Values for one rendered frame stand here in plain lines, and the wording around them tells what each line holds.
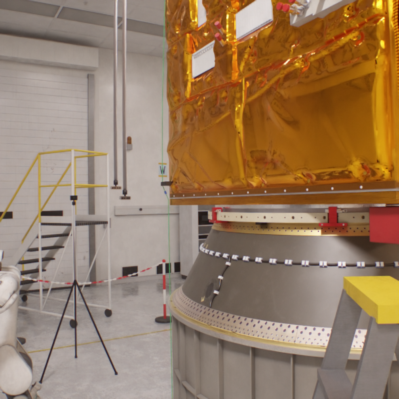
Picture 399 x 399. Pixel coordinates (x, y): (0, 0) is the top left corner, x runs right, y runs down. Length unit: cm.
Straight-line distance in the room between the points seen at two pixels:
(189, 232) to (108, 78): 389
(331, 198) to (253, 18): 110
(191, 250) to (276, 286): 783
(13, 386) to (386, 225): 177
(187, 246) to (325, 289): 812
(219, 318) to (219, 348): 14
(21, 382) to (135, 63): 900
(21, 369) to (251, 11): 213
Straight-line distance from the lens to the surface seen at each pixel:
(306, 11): 208
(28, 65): 985
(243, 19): 257
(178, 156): 301
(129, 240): 1005
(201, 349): 233
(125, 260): 1006
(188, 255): 998
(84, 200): 962
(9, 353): 224
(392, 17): 185
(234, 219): 232
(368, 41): 183
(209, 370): 231
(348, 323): 150
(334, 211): 203
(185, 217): 998
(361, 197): 180
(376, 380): 118
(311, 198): 200
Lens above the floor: 177
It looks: 1 degrees up
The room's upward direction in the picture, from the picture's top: 1 degrees counter-clockwise
